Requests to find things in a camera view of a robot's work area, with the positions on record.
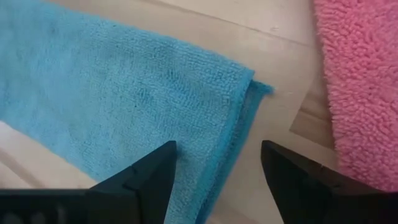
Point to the blue microfiber towel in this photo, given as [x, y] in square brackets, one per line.
[124, 93]

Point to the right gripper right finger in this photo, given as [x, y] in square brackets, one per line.
[311, 193]

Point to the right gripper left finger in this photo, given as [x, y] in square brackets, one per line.
[152, 180]

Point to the pink microfiber towel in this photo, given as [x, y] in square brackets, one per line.
[360, 77]

